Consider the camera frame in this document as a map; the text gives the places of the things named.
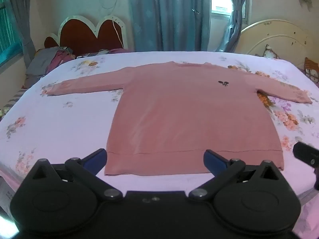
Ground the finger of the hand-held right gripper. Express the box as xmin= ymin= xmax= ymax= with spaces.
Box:
xmin=292 ymin=142 xmax=319 ymax=167

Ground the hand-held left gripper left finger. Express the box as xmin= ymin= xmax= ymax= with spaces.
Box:
xmin=32 ymin=148 xmax=123 ymax=202

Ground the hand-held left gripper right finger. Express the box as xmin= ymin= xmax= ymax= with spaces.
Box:
xmin=189 ymin=149 xmax=286 ymax=202

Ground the pink long-sleeved sweater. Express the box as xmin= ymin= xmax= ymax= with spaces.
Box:
xmin=46 ymin=61 xmax=313 ymax=177

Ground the pile of clothes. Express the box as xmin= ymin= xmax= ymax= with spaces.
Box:
xmin=25 ymin=47 xmax=60 ymax=87

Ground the floral bed sheet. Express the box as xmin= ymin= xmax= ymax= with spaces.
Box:
xmin=0 ymin=51 xmax=319 ymax=229

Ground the orange patterned cushion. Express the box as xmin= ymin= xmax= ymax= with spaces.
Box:
xmin=303 ymin=57 xmax=319 ymax=84

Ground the striped cloth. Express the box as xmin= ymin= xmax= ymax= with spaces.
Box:
xmin=75 ymin=50 xmax=110 ymax=59

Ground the cream curved headboard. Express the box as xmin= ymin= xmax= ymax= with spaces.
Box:
xmin=240 ymin=19 xmax=317 ymax=63

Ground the red heart-shaped headboard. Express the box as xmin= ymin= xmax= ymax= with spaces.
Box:
xmin=44 ymin=15 xmax=129 ymax=55

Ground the tied-back blue curtain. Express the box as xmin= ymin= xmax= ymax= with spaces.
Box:
xmin=221 ymin=0 xmax=247 ymax=53

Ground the wide blue curtain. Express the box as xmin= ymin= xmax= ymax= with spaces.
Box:
xmin=127 ymin=0 xmax=212 ymax=53

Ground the teal-tinted window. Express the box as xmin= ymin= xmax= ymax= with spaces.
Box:
xmin=0 ymin=0 xmax=23 ymax=65

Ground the bright window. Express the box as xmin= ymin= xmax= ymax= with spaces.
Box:
xmin=211 ymin=0 xmax=235 ymax=22

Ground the grey curtain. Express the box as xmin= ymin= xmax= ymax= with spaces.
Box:
xmin=6 ymin=0 xmax=38 ymax=68

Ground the white headboard cable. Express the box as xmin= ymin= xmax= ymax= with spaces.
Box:
xmin=112 ymin=20 xmax=124 ymax=48

